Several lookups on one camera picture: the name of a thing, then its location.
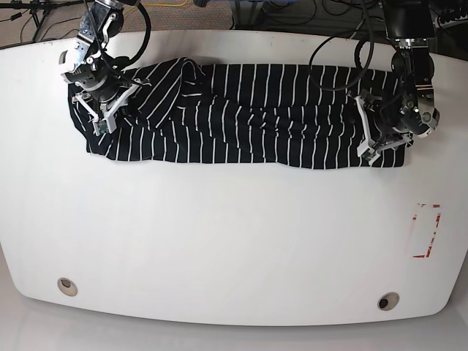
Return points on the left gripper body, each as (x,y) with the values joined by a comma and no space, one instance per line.
(392,120)

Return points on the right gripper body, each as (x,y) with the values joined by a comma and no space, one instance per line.
(99,86)

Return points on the black white striped T-shirt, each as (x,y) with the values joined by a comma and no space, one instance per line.
(236,113)

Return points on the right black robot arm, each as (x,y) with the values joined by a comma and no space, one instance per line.
(100,22)

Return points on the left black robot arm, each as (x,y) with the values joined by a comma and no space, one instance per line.
(408,27)

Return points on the red tape rectangle marking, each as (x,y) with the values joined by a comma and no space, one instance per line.
(425,223)

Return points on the black tripod stand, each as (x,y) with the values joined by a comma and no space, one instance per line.
(36,13)

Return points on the white power strip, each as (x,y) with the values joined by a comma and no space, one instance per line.
(452,17)

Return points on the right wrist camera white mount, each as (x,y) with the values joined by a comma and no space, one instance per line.
(103,103)

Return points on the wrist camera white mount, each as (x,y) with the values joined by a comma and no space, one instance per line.
(103,103)
(373,146)

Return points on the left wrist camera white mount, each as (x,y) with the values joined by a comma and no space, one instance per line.
(373,146)

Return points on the right table cable grommet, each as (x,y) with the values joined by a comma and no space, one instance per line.
(388,301)

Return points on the table cable grommet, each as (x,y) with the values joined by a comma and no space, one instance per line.
(67,287)
(388,301)

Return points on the left table cable grommet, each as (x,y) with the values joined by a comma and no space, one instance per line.
(67,287)

